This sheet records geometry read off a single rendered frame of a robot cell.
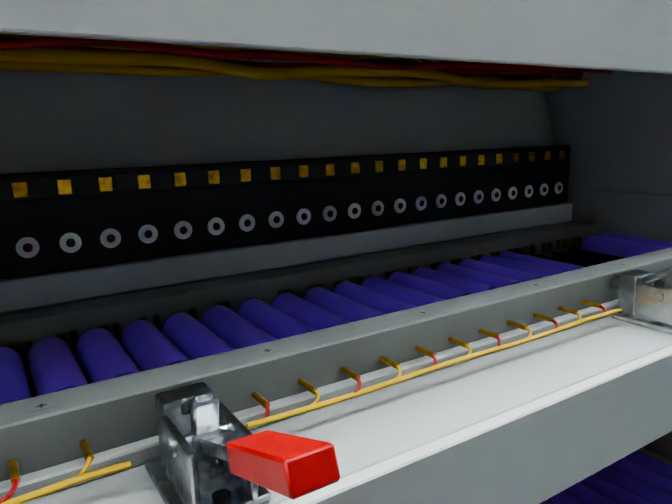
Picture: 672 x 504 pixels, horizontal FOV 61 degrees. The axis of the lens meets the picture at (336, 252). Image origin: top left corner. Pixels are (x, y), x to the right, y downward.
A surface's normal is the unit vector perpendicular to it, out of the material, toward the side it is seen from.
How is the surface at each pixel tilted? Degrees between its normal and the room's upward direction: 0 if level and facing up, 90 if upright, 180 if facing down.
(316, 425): 17
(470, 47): 107
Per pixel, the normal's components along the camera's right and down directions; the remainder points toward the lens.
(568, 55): 0.54, 0.16
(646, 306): -0.84, 0.13
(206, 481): -0.03, -0.98
